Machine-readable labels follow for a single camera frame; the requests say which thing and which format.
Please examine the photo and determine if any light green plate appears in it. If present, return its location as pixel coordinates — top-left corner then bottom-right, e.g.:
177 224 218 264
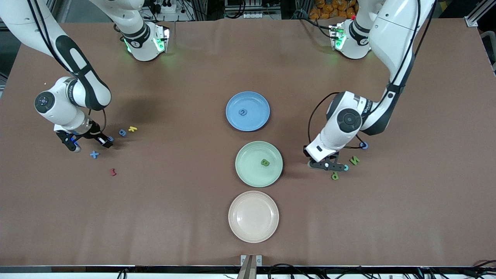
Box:
235 141 283 188

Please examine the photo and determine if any blue plate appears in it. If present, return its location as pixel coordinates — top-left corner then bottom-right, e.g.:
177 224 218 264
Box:
226 91 270 133

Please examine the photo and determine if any pile of orange objects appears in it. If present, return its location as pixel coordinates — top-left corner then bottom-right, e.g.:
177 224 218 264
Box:
309 0 357 20

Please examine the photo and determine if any table edge metal bracket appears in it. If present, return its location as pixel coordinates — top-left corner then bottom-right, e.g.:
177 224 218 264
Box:
240 255 263 279

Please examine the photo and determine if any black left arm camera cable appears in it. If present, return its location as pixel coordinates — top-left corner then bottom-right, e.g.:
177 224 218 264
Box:
308 0 438 151

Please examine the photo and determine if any brown table cover sheet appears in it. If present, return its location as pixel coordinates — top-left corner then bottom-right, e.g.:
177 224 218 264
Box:
0 17 496 268

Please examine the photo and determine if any beige plate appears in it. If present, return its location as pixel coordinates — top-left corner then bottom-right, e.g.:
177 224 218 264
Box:
228 191 279 243

